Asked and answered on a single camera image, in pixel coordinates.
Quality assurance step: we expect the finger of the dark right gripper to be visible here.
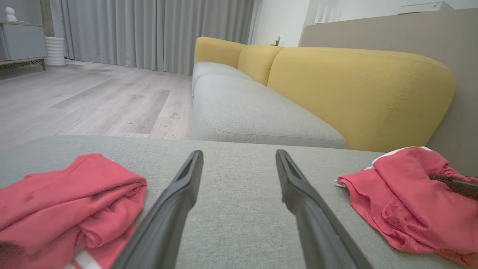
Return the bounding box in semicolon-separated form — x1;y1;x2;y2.
429;174;478;200

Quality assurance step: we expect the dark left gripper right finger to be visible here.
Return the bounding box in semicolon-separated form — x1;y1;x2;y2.
276;149;374;269

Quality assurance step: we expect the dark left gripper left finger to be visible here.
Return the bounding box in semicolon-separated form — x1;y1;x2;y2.
112;151;204;269

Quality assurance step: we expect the red shorts white trim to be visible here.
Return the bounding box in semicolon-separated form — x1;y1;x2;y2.
335;146;478;268

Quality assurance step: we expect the red white number 23 jersey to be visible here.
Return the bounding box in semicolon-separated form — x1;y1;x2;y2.
0;153;147;269

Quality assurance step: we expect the grey sofa seat cushion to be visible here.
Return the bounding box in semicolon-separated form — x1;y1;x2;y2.
192;74;348;150
0;135;478;269
192;62;254;94

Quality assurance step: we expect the yellow sofa backrest cushion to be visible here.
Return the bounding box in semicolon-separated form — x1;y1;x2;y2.
194;36;247;68
267;47;456;153
237;45;284;86

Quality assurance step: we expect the flat white box device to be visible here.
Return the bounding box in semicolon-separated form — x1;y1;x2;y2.
397;2;454;15

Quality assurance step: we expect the grey pleated curtain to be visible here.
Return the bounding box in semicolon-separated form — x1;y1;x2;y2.
49;0;256;74

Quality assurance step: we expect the white ribbed cylinder vase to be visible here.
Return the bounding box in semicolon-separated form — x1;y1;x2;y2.
44;36;67;67

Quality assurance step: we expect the white slatted rack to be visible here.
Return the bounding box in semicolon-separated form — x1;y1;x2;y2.
314;4;342;25

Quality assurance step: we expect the grey sideboard cabinet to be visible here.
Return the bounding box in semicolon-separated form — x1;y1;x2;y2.
0;21;48;71

